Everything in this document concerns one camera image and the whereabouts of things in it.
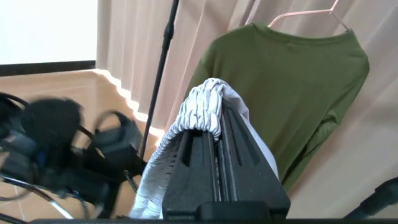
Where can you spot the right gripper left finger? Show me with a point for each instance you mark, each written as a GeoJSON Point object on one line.
{"type": "Point", "coordinates": [192, 174]}

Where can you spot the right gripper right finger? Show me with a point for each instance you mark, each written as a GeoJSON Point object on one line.
{"type": "Point", "coordinates": [245, 174]}

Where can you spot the pale grey shorts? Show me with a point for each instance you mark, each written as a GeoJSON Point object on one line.
{"type": "Point", "coordinates": [199, 105]}

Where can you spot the green long-sleeved shirt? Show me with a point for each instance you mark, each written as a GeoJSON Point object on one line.
{"type": "Point", "coordinates": [295, 87]}

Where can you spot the pink clothes hanger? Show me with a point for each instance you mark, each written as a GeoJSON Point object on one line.
{"type": "Point", "coordinates": [298, 13]}

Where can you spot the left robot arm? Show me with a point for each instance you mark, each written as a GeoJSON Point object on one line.
{"type": "Point", "coordinates": [49, 121]}

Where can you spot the black clothes rack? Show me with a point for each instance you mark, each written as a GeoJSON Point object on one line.
{"type": "Point", "coordinates": [168, 34]}

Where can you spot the beige curtain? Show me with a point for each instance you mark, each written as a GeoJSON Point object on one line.
{"type": "Point", "coordinates": [367, 140]}

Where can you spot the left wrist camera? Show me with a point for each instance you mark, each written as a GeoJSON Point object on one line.
{"type": "Point", "coordinates": [118, 140]}

